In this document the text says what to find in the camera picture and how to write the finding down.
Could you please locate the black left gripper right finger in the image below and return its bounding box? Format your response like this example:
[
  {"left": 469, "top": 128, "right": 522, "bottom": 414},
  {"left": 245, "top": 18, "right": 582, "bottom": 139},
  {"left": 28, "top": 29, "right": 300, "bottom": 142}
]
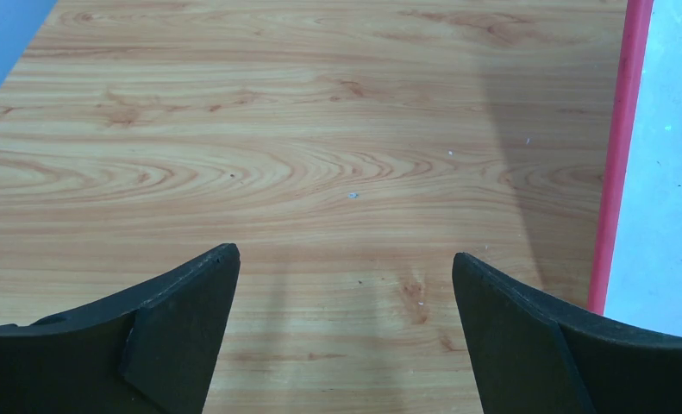
[{"left": 452, "top": 253, "right": 682, "bottom": 413}]

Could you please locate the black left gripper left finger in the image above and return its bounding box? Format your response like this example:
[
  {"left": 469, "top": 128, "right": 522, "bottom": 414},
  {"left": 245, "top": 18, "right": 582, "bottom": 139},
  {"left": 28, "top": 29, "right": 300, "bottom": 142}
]
[{"left": 0, "top": 243, "right": 241, "bottom": 413}]

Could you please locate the pink framed whiteboard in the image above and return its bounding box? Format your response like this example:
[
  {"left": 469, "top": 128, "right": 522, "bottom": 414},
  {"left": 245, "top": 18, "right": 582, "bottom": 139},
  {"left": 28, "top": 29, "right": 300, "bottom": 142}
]
[{"left": 587, "top": 0, "right": 682, "bottom": 336}]

